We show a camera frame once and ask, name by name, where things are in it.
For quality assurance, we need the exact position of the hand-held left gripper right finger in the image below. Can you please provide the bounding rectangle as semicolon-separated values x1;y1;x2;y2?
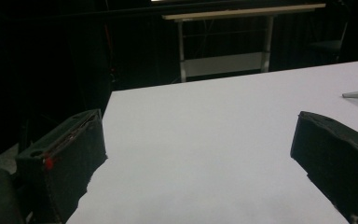
289;110;358;224

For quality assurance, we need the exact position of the wooden top metal frame table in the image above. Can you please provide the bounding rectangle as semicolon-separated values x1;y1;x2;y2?
162;3;327;84

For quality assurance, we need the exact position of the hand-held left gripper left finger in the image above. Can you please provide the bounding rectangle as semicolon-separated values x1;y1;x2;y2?
15;108;109;224

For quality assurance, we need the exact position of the dark chair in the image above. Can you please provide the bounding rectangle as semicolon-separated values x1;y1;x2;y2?
306;1;352;63

